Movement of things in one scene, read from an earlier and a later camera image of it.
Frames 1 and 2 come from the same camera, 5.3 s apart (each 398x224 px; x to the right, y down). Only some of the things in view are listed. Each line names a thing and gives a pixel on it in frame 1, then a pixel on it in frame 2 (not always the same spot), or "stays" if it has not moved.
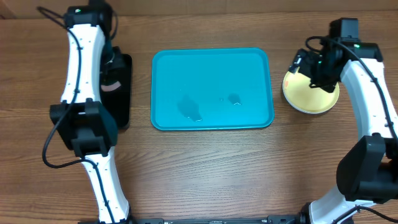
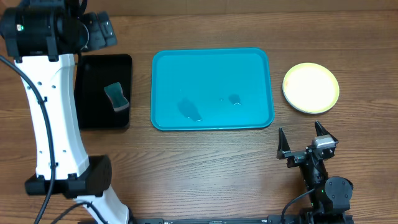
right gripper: [306, 60] → [298, 156]
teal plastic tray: [194, 89] stays
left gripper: [115, 71] → [104, 33]
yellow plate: [301, 96] stays
